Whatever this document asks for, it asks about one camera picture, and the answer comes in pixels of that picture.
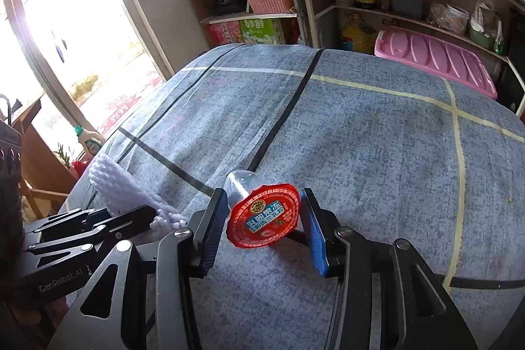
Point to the plastic bag of goods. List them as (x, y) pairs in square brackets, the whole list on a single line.
[(486, 16)]

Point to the red lidded jelly cup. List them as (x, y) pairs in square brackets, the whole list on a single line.
[(262, 218)]

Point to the long white foam net sleeve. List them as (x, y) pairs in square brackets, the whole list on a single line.
[(119, 186)]

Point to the yellow cooking oil bottle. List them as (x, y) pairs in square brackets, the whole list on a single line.
[(357, 34)]

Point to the white window frame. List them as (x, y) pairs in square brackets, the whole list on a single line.
[(123, 5)]

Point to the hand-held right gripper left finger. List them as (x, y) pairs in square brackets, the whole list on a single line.
[(213, 235)]

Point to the red bag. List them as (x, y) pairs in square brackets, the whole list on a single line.
[(80, 167)]

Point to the pink cardboard carton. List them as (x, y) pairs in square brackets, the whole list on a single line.
[(224, 34)]

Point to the black kitchen appliance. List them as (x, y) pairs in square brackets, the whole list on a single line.
[(224, 1)]

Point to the white green detergent bottle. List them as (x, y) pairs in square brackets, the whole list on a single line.
[(90, 143)]

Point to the green basket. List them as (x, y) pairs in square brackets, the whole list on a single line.
[(480, 38)]

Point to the green cardboard carton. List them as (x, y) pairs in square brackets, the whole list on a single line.
[(262, 31)]

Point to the crumpled clear plastic bag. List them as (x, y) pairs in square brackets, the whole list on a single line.
[(439, 16)]

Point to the pink woven basket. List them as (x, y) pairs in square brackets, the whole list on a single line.
[(270, 3)]

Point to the wooden chair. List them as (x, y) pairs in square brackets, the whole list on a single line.
[(41, 169)]

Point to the pink plastic tray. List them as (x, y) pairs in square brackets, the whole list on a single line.
[(434, 61)]

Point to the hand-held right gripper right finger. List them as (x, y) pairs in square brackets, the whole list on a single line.
[(318, 239)]

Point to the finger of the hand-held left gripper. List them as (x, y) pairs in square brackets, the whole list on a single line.
[(61, 223), (123, 225)]

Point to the white lidded jar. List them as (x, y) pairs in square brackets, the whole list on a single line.
[(458, 20)]

